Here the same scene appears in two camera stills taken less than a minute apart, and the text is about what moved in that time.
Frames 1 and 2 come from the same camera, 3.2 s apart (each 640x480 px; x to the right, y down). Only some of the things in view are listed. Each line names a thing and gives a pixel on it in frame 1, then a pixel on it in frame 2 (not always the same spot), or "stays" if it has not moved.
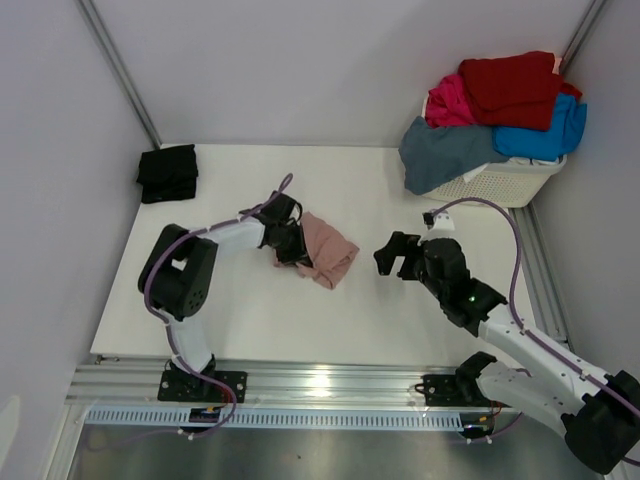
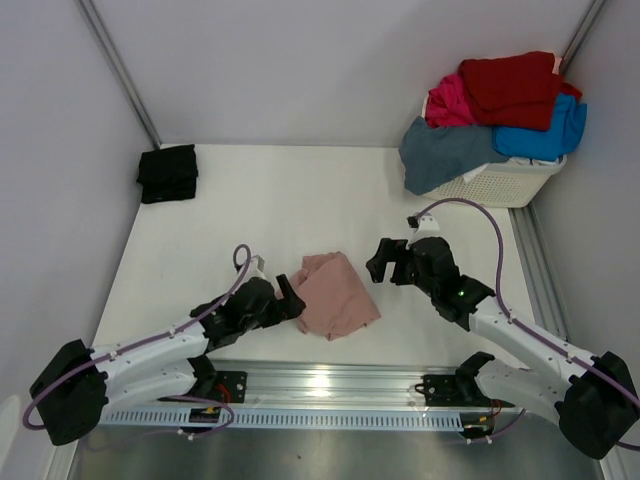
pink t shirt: [331, 253] -> [336, 300]
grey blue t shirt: [433, 156] stays
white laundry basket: [512, 185] stays
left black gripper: [298, 253] -> [282, 309]
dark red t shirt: [518, 90] stays
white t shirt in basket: [527, 161] stays
